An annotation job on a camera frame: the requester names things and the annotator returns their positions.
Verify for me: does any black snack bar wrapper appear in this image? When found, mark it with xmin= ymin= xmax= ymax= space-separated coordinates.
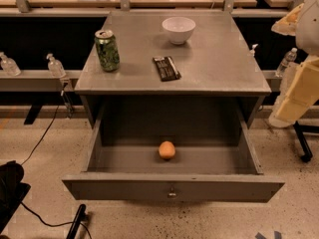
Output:
xmin=153 ymin=56 xmax=181 ymax=82

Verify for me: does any open grey drawer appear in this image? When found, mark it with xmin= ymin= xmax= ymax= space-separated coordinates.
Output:
xmin=63 ymin=99 xmax=284 ymax=202

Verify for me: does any clear pump bottle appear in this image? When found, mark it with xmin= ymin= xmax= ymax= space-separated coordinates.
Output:
xmin=47 ymin=53 xmax=66 ymax=79
xmin=0 ymin=52 xmax=21 ymax=77

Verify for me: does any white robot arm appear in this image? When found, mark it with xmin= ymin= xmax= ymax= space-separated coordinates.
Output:
xmin=269 ymin=0 xmax=319 ymax=127

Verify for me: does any black bag lower left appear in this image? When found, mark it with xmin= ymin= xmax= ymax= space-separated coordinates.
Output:
xmin=0 ymin=160 xmax=31 ymax=232

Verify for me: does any green soda can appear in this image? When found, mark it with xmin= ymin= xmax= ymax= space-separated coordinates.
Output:
xmin=95 ymin=29 xmax=120 ymax=72

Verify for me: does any grey shelf rail left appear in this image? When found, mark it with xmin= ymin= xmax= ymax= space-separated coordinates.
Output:
xmin=0 ymin=69 xmax=83 ymax=93

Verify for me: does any black cable on floor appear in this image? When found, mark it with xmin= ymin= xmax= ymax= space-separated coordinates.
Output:
xmin=20 ymin=80 xmax=75 ymax=166

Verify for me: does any white bowl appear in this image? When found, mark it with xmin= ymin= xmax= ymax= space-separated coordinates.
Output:
xmin=161 ymin=17 xmax=196 ymax=45

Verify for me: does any orange fruit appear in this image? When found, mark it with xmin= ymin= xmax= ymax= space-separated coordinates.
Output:
xmin=159 ymin=141 xmax=175 ymax=159

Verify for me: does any clear water bottle right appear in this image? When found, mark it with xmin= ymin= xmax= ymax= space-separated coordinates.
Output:
xmin=275 ymin=48 xmax=297 ymax=77

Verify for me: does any drawer pull handle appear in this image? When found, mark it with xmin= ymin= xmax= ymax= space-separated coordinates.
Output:
xmin=167 ymin=186 xmax=177 ymax=198

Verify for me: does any black stand leg right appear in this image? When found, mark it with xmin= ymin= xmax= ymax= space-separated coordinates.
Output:
xmin=293 ymin=121 xmax=319 ymax=162

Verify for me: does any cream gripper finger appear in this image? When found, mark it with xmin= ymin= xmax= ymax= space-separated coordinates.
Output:
xmin=271 ymin=3 xmax=304 ymax=36
xmin=268 ymin=56 xmax=319 ymax=127

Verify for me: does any black bar bottom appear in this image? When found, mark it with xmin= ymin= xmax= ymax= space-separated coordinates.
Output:
xmin=66 ymin=204 xmax=86 ymax=239

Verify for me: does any small pump bottle right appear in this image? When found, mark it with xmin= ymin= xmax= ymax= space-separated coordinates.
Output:
xmin=250 ymin=44 xmax=258 ymax=57

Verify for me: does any clear pump bottle far left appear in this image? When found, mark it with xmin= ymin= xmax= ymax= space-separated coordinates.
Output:
xmin=0 ymin=52 xmax=21 ymax=77

